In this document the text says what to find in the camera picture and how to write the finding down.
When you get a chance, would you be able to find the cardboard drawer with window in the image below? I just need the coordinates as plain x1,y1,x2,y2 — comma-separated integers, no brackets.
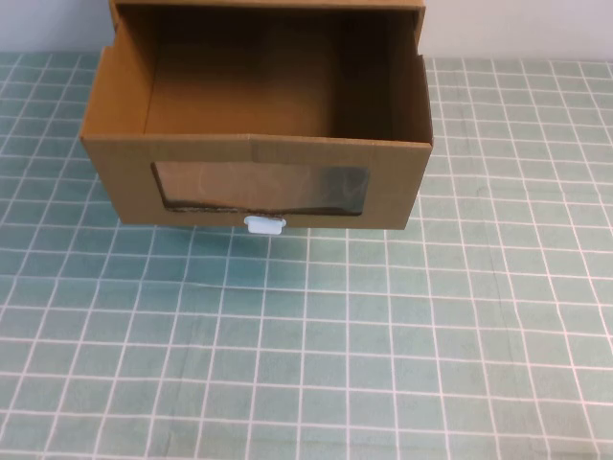
79,3,435,234

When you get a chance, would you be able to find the cardboard shoe box shell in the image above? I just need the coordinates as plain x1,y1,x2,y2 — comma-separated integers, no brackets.
108,0,427,58

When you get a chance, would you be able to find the green checkered tablecloth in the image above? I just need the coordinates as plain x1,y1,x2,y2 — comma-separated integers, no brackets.
0,51,613,460

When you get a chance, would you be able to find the white plastic drawer handle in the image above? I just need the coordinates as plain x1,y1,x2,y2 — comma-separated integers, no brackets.
243,215,288,237

